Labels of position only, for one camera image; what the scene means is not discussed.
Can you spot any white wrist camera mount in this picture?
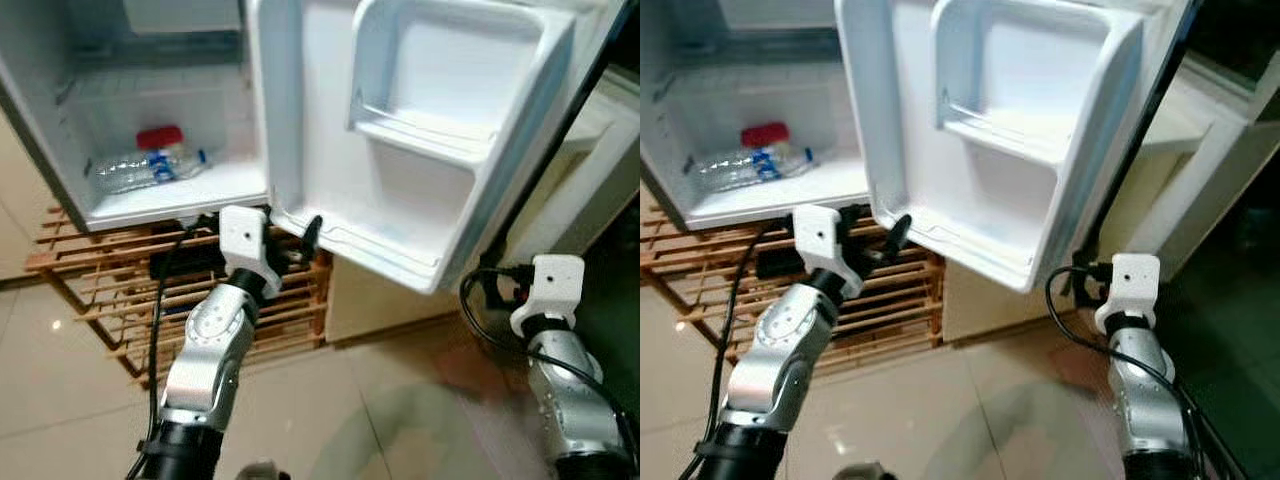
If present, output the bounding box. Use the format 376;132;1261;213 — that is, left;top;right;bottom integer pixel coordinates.
793;205;866;299
218;205;284;299
510;255;586;338
1095;253;1161;336

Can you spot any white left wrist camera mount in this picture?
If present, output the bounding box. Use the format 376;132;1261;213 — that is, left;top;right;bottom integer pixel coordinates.
218;205;284;299
793;205;866;299

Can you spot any wooden slatted rack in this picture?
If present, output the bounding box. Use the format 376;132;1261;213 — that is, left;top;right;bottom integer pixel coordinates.
640;190;946;379
25;205;336;386

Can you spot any dark grey mini fridge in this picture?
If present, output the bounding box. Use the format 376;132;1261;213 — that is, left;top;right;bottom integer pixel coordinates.
640;0;1201;293
0;0;631;296

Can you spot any clear water bottle blue label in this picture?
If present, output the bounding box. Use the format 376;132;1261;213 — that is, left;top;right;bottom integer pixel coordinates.
92;145;211;196
695;145;816;196

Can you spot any red lidded container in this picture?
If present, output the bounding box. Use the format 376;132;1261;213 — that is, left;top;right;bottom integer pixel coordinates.
135;125;186;153
740;122;791;151

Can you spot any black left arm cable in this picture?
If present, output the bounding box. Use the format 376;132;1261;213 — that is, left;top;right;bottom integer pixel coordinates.
678;225;801;480
125;215;226;480

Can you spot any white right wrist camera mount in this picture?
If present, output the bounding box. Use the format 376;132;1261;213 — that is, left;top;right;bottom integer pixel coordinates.
1095;253;1161;336
510;255;586;338

